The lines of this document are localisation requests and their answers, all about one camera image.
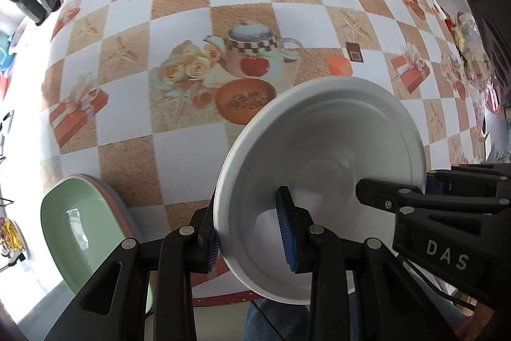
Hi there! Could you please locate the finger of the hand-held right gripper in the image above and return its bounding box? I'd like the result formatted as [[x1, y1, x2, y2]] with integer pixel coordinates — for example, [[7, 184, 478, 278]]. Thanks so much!
[[425, 164, 511, 198], [355, 177, 511, 219]]

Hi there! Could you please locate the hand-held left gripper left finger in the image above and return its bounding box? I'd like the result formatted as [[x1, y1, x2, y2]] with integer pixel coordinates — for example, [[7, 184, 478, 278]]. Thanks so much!
[[44, 199, 220, 341]]

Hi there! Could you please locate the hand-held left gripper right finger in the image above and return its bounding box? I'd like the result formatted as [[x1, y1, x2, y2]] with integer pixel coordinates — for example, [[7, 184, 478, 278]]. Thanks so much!
[[275, 186, 448, 341]]

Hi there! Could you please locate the pale green bowl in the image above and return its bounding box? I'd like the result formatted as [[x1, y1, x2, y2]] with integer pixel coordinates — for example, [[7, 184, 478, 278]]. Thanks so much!
[[40, 177, 156, 320]]

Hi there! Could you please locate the checkered printed tablecloth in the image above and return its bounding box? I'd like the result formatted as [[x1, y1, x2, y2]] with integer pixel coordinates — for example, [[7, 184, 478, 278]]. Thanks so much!
[[40, 0, 507, 310]]

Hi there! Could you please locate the pile of wrapped snacks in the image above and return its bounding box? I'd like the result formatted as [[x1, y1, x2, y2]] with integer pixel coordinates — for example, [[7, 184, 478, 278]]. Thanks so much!
[[451, 11, 496, 82]]

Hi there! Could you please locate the yellow shiny packet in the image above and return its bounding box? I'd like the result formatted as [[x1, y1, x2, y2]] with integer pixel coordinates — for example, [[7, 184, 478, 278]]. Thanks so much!
[[0, 217, 27, 262]]

